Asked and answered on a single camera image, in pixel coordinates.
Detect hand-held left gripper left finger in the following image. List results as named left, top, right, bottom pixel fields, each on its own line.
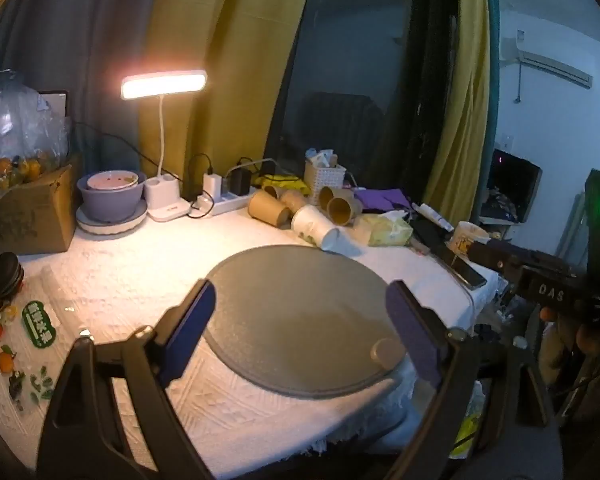
left=40, top=280, right=217, bottom=480

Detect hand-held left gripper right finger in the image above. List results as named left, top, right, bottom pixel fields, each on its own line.
left=385, top=280, right=552, bottom=480

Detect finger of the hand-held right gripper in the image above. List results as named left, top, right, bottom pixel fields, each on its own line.
left=467, top=237, right=537, bottom=283

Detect white cup with yellow print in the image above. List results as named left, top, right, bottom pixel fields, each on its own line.
left=447, top=220, right=491, bottom=260

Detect white paper cup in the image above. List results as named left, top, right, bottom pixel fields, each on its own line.
left=290, top=204, right=341, bottom=252

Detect person's right hand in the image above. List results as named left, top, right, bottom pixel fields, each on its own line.
left=539, top=305, right=600, bottom=357

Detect smartphone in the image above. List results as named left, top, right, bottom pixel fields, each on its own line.
left=447, top=257, right=488, bottom=290

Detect black wallet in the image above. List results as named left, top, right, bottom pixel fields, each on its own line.
left=410, top=217, right=461, bottom=266

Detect black monitor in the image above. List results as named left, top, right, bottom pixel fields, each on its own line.
left=487, top=149, right=543, bottom=223

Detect white tube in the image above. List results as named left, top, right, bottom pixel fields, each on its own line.
left=412, top=202, right=455, bottom=233

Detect white textured tablecloth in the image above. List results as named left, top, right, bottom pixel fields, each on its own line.
left=0, top=205, right=501, bottom=480

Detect yellow plastic bag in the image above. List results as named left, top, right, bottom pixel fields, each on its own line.
left=450, top=380, right=488, bottom=461

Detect yellow tissue pack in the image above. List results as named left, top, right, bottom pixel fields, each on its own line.
left=362, top=210, right=415, bottom=248

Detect grey round mat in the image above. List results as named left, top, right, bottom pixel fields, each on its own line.
left=203, top=244, right=411, bottom=401

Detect white plate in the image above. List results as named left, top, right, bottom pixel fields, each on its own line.
left=76, top=199, right=149, bottom=237

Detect purple cloth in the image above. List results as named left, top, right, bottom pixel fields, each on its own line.
left=354, top=187, right=413, bottom=213

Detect white power strip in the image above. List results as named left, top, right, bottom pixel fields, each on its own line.
left=190, top=187, right=256, bottom=217

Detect purple bowl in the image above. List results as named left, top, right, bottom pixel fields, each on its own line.
left=76, top=172, right=147, bottom=223

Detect black charger plug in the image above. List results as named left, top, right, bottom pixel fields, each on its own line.
left=230, top=167, right=253, bottom=196

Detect fruit print plastic bag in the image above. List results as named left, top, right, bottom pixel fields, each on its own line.
left=0, top=265, right=96, bottom=413

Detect pink bowl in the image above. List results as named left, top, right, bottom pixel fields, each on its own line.
left=87, top=171, right=140, bottom=192

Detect yellow curtain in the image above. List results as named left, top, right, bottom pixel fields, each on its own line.
left=422, top=0, right=501, bottom=221
left=137, top=0, right=321, bottom=196

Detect yellow cloth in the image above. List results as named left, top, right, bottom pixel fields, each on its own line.
left=254, top=174, right=311, bottom=196

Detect white woven basket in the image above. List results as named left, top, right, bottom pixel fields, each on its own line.
left=304, top=159, right=347, bottom=195

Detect black round case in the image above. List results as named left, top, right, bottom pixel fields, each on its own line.
left=0, top=251, right=25, bottom=306

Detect cardboard box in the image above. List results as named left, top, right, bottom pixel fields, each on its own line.
left=0, top=157, right=83, bottom=257

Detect white air conditioner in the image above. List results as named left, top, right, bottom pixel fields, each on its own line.
left=500, top=37, right=595, bottom=90

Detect white desk lamp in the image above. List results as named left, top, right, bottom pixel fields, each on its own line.
left=121, top=69, right=209, bottom=222

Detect clear bag of oranges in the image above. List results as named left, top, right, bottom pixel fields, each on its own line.
left=0, top=71, right=73, bottom=192

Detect teal curtain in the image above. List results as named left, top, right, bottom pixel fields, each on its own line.
left=0, top=0, right=181, bottom=181

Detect black cable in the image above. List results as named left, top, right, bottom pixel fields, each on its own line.
left=72, top=121, right=162, bottom=168

